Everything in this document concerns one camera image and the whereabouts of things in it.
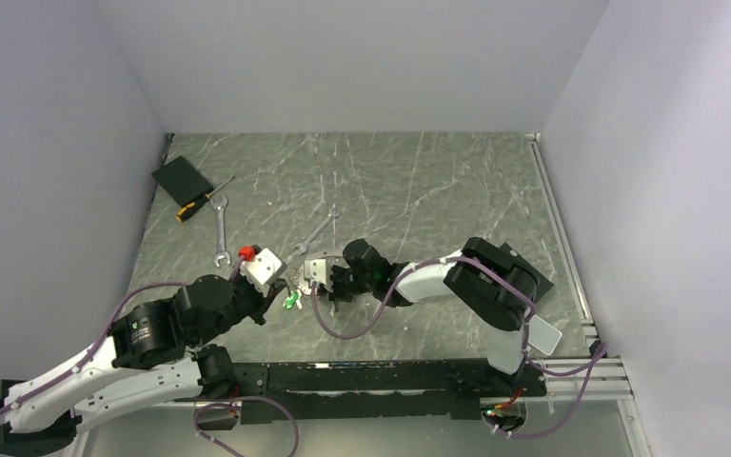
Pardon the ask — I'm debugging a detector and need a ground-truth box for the long silver wrench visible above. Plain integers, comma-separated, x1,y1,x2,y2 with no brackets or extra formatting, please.
209,195,231,268

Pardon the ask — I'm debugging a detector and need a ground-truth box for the yellow black screwdriver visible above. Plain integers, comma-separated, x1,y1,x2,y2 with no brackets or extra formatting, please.
176,175,235,223

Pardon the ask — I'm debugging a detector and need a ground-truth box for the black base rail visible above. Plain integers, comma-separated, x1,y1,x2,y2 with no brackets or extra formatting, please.
195,356,547,425

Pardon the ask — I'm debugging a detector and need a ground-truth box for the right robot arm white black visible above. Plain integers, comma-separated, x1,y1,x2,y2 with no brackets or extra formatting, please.
307,237,563,395

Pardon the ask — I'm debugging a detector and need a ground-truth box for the green key tag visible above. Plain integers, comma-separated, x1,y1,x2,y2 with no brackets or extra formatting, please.
283,292,299,309

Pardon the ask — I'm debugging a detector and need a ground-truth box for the short silver wrench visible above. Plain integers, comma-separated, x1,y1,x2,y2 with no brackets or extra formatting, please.
292,205,342,255

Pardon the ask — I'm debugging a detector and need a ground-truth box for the aluminium frame rail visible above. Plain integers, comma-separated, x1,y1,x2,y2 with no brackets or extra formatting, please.
525,133,635,402

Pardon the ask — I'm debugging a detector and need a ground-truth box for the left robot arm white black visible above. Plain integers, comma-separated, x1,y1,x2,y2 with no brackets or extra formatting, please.
0,275,286,456

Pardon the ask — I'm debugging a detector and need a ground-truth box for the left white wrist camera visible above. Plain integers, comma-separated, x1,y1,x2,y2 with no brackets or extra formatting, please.
238,246,286,296

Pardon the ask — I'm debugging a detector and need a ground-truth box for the black box left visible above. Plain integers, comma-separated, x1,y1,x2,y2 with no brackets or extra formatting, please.
151,156,214,207

